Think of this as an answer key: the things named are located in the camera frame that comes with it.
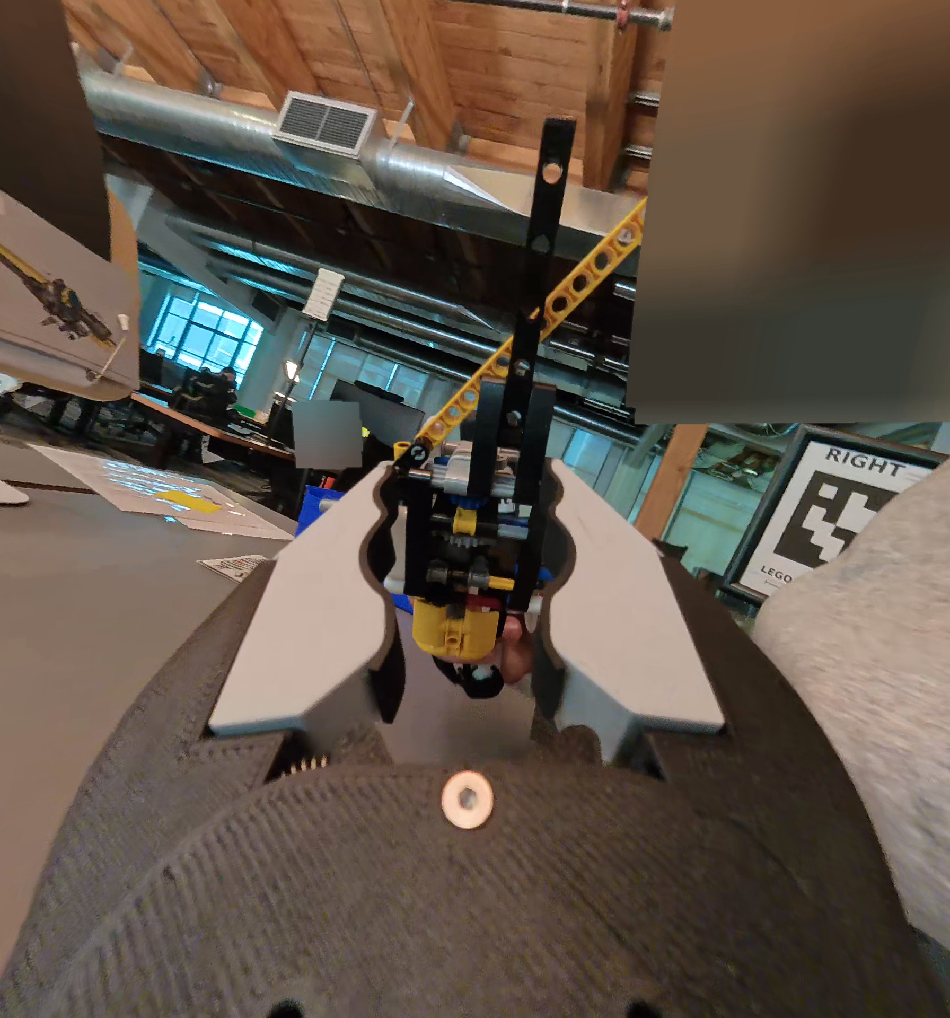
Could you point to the yellow sticky note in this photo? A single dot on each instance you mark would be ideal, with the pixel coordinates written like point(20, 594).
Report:
point(190, 505)

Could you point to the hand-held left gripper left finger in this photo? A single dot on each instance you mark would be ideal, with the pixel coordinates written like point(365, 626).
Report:
point(300, 620)

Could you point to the person's right hand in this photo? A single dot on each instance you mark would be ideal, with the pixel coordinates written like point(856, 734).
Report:
point(516, 648)

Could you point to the silver air duct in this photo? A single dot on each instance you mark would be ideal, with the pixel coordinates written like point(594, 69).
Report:
point(205, 127)

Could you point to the black monitor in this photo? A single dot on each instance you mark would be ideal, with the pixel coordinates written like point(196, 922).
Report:
point(391, 417)

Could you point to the black yellow lego model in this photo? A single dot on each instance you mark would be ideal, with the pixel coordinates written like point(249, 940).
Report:
point(451, 628)

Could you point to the white panel light on stand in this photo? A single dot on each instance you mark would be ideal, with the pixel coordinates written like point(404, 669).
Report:
point(325, 294)

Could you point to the framed marker sign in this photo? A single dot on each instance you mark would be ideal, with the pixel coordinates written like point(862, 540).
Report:
point(809, 525)

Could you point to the tablet on white stand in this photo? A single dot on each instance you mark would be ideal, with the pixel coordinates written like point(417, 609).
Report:
point(38, 294)

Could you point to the white paper sheet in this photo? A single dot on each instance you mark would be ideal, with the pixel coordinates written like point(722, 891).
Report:
point(109, 485)

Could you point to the wooden post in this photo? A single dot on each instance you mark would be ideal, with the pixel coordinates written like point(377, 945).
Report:
point(674, 477)

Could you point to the dark board with tan edge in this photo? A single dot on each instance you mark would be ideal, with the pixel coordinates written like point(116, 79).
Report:
point(30, 119)

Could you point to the striped sticker sheet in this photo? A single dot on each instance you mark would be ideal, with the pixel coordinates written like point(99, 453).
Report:
point(232, 569)

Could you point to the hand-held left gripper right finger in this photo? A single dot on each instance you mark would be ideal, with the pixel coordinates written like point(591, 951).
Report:
point(634, 628)

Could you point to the brown office desk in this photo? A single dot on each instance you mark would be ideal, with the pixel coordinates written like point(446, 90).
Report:
point(205, 425)

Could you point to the white vent grille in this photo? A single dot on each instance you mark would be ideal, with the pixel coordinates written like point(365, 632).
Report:
point(324, 123)

